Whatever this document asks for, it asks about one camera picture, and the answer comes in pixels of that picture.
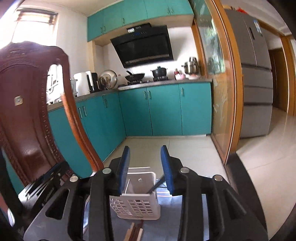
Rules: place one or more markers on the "steel bowl lid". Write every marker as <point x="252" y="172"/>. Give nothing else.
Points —
<point x="107" y="79"/>

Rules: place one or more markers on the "carved wooden chair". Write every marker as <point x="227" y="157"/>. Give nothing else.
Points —
<point x="26" y="134"/>

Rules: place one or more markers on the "white electric kettle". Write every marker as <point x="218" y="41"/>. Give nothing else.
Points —
<point x="82" y="86"/>

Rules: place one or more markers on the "wooden glass sliding door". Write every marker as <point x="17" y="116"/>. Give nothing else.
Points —
<point x="220" y="62"/>

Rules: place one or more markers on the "blue plaid tablecloth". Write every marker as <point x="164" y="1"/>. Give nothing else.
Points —
<point x="165" y="228"/>

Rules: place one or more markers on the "dark red chopstick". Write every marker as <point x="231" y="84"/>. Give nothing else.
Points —
<point x="138" y="231"/>

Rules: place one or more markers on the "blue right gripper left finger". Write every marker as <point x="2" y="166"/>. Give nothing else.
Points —
<point x="122" y="170"/>

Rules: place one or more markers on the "silver refrigerator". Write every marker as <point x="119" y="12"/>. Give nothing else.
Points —
<point x="257" y="74"/>

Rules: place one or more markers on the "black chopstick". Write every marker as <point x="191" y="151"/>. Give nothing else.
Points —
<point x="159" y="183"/>

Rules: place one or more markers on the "white plastic utensil basket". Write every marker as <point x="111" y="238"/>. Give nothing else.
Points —
<point x="136" y="204"/>

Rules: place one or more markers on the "teal upper cabinets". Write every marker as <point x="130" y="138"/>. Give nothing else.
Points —
<point x="130" y="12"/>

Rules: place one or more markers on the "beige chopstick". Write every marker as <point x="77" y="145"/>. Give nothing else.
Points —
<point x="129" y="232"/>

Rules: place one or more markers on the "black range hood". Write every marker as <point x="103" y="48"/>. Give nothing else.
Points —
<point x="144" y="46"/>

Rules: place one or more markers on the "black cooking pot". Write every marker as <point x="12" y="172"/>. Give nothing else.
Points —
<point x="159" y="72"/>

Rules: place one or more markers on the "teal kitchen base cabinets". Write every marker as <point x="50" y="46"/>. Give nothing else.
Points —
<point x="108" y="118"/>

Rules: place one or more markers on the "black wok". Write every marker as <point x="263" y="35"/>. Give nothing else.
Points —
<point x="134" y="77"/>

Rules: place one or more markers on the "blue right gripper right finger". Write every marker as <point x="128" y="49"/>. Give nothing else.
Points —
<point x="168" y="169"/>

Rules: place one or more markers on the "steel pot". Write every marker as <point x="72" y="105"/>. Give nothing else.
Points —
<point x="192" y="66"/>

